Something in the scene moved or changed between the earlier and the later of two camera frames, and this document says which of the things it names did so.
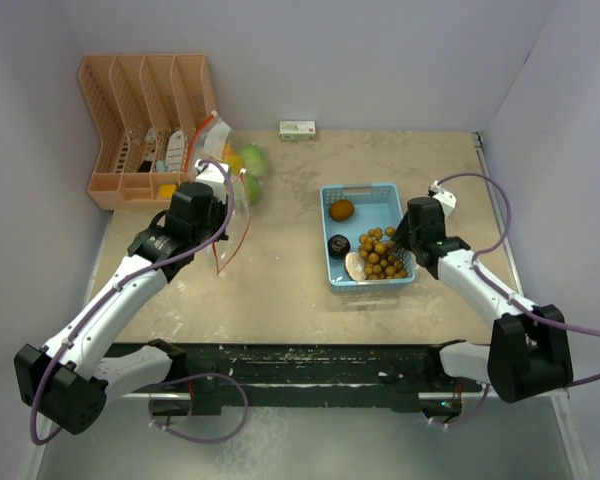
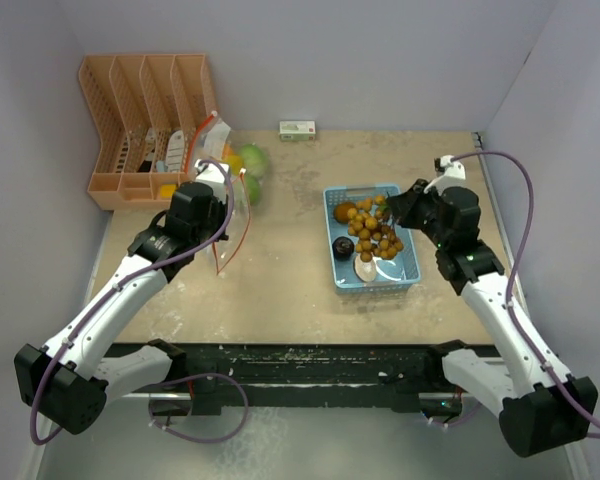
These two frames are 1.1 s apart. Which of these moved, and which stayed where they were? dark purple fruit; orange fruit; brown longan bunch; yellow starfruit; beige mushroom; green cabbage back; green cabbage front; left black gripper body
Moved: dark purple fruit; brown longan bunch; beige mushroom
Stayed: green cabbage front; left black gripper body; orange fruit; green cabbage back; yellow starfruit
